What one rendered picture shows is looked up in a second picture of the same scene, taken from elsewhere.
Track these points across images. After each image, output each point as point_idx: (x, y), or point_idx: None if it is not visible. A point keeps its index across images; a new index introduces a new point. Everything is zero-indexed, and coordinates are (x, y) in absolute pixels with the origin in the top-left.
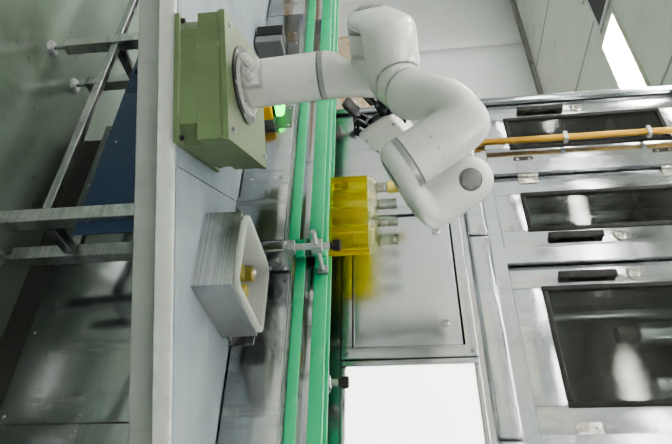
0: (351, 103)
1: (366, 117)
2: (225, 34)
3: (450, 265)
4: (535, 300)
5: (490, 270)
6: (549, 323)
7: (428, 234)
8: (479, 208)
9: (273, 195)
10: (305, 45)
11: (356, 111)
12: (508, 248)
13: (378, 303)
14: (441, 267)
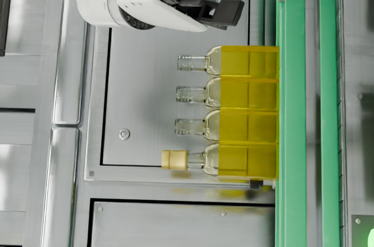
0: (227, 15)
1: (202, 17)
2: None
3: (112, 77)
4: (16, 38)
5: (62, 67)
6: (9, 7)
7: (135, 129)
8: (53, 171)
9: (367, 60)
10: None
11: (219, 9)
12: (29, 108)
13: (215, 28)
14: (125, 74)
